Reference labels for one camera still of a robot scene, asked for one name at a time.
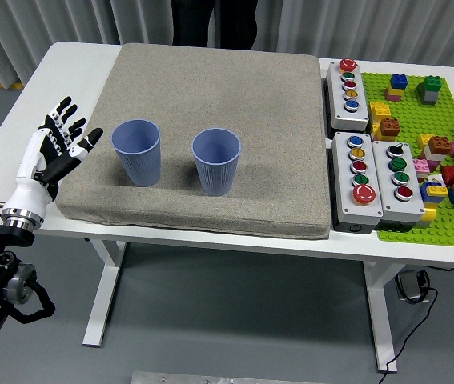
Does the grey-brown fabric mat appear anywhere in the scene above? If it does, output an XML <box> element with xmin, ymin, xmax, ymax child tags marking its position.
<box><xmin>54</xmin><ymin>42</ymin><xmax>331</xmax><ymax>241</ymax></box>

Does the blue ribbed plastic cup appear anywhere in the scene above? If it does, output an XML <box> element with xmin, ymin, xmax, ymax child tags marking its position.
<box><xmin>191</xmin><ymin>127</ymin><xmax>243</xmax><ymax>197</ymax></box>
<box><xmin>110</xmin><ymin>118</ymin><xmax>161</xmax><ymax>188</ymax></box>

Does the white toy brick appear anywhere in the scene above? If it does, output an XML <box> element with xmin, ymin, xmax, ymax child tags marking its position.
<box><xmin>422</xmin><ymin>148</ymin><xmax>446</xmax><ymax>163</ymax></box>

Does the grey power adapter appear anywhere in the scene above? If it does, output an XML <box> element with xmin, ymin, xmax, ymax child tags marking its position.
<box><xmin>395</xmin><ymin>270</ymin><xmax>430</xmax><ymax>303</ymax></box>

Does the green studded baseplate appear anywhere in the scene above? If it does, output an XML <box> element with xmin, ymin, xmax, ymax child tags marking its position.
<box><xmin>360</xmin><ymin>70</ymin><xmax>454</xmax><ymax>249</ymax></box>

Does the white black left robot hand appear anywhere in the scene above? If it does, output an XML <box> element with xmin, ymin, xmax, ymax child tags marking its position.
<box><xmin>1</xmin><ymin>95</ymin><xmax>104</xmax><ymax>220</ymax></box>

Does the black power cable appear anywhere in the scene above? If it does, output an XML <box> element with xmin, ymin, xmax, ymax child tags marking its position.
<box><xmin>382</xmin><ymin>275</ymin><xmax>440</xmax><ymax>375</ymax></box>

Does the green toy brick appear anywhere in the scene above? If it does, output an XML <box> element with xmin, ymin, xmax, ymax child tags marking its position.
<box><xmin>416</xmin><ymin>74</ymin><xmax>444</xmax><ymax>95</ymax></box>

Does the white pleated curtain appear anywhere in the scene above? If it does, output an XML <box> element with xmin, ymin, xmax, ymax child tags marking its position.
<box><xmin>0</xmin><ymin>0</ymin><xmax>454</xmax><ymax>91</ymax></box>

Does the grey five-button control box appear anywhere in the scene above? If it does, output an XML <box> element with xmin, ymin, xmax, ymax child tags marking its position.
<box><xmin>330</xmin><ymin>130</ymin><xmax>384</xmax><ymax>234</ymax></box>
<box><xmin>325</xmin><ymin>58</ymin><xmax>370</xmax><ymax>132</ymax></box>

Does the white table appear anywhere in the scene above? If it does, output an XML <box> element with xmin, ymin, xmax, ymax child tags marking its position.
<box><xmin>0</xmin><ymin>42</ymin><xmax>454</xmax><ymax>373</ymax></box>

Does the orange-brown toy brick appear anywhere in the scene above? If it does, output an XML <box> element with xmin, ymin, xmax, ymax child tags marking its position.
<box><xmin>378</xmin><ymin>117</ymin><xmax>402</xmax><ymax>141</ymax></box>
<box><xmin>428</xmin><ymin>135</ymin><xmax>452</xmax><ymax>155</ymax></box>

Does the grey four-button control box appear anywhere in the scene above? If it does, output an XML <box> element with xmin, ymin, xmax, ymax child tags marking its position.
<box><xmin>371</xmin><ymin>139</ymin><xmax>426</xmax><ymax>233</ymax></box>

